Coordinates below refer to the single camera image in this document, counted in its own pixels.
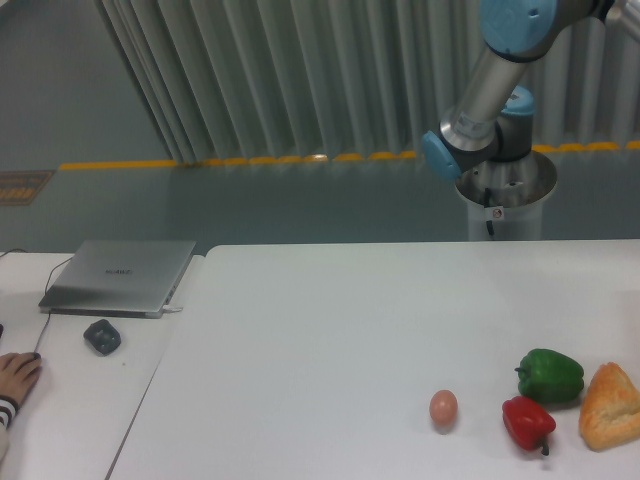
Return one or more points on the person's bare hand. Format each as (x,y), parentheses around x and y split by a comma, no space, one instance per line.
(19,374)

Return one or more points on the striped sleeve forearm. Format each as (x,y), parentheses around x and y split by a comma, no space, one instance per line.
(9,408)

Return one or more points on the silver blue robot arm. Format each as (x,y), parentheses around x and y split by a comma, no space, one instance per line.
(493,118)

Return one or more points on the red bell pepper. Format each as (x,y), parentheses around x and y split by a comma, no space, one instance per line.
(528,424)

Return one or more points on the green bell pepper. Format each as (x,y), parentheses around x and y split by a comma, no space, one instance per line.
(548,377)

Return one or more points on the small black plastic holder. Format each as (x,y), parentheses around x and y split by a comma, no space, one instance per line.
(102,337)

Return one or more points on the silver closed laptop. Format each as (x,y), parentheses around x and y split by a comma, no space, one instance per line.
(131,279)

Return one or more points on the brown egg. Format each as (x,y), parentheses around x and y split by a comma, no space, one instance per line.
(443,407)

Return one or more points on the golden bread loaf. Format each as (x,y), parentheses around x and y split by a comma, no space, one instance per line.
(609,415)

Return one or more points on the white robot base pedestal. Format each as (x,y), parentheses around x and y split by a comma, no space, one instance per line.
(505,200)

